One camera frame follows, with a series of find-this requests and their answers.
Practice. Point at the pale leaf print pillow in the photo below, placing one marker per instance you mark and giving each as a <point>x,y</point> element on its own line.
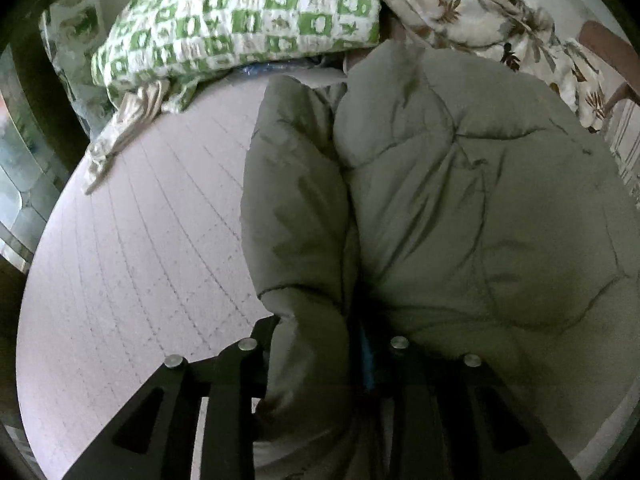
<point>75,25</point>

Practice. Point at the brown wooden chair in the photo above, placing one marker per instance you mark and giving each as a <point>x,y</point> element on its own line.
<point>600,42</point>

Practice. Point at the beige crumpled cloth strip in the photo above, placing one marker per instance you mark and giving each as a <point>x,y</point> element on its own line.
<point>125,125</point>

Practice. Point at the grey-green puffer jacket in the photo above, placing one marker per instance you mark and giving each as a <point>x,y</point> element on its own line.
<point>450,210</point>

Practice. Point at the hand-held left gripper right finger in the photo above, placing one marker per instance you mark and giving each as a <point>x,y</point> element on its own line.
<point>369,365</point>

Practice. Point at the green checkered pillow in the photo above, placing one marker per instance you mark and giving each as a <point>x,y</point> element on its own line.
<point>240,20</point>

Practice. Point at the leaf print quilt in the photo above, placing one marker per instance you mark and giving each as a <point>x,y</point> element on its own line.
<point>490,15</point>

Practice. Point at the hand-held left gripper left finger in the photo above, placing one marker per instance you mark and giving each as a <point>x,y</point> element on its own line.
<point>250,360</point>

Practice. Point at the blue plastic wrapper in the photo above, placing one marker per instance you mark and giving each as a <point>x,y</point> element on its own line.
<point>270,70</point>

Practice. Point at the striped patterned cloth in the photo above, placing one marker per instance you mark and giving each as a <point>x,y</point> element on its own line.
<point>627,135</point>

